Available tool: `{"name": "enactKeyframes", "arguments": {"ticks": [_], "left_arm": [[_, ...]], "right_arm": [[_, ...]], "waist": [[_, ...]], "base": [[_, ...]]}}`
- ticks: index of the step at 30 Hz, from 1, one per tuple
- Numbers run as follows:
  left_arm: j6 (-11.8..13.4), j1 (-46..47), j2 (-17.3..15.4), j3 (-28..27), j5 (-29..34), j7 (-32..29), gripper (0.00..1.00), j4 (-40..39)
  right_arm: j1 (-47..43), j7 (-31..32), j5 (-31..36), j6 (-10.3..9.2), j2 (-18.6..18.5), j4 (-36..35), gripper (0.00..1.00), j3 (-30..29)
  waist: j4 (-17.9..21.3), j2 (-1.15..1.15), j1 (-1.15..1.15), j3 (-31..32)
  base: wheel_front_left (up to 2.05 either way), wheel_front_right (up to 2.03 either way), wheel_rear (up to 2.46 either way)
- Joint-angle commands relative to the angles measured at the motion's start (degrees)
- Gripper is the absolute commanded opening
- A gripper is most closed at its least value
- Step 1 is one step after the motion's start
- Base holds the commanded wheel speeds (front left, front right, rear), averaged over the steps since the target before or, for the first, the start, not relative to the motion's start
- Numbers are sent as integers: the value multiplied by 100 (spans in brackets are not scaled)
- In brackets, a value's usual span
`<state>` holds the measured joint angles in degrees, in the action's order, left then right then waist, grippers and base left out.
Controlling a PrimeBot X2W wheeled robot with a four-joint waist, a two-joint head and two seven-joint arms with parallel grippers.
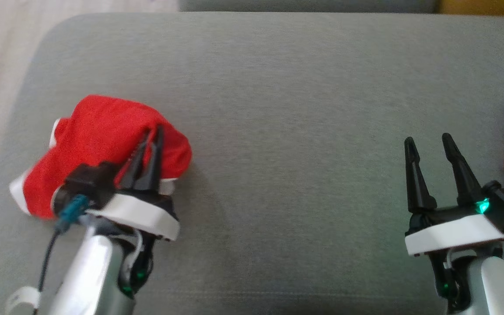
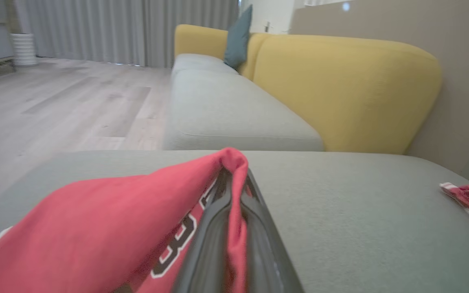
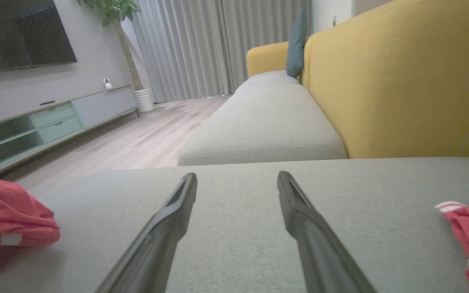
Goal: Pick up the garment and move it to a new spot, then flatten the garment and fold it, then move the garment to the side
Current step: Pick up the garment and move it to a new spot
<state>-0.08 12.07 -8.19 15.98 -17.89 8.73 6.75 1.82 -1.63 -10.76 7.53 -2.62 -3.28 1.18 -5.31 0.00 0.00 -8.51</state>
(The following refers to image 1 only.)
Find white cable label tag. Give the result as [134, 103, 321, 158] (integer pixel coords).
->
[5, 286, 41, 315]

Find black cable with teal plug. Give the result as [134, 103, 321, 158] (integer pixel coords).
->
[35, 195, 90, 315]

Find grey sofa back cushion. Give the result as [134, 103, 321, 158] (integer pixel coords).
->
[178, 0, 438, 13]

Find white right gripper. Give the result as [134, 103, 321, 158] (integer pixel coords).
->
[404, 133, 504, 257]

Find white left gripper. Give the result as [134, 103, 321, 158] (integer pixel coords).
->
[87, 125, 180, 241]

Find red shorts with number print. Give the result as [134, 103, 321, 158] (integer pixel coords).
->
[9, 94, 193, 220]

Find yellow sofa back cushion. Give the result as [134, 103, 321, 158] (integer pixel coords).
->
[436, 0, 504, 18]

